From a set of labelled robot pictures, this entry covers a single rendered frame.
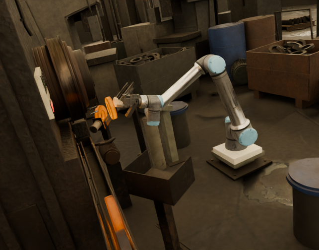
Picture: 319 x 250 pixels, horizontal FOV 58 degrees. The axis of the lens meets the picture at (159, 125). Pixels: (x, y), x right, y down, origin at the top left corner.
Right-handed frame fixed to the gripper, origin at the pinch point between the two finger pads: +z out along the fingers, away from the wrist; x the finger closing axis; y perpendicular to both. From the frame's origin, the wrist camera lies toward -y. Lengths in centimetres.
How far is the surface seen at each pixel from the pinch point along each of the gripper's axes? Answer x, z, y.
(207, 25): -295, -234, 73
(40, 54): 32, 41, 34
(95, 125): -14.8, 7.2, -18.4
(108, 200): 94, 20, -14
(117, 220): 101, 18, -18
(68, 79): 44, 29, 24
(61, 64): 41, 32, 30
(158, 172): 61, -13, -22
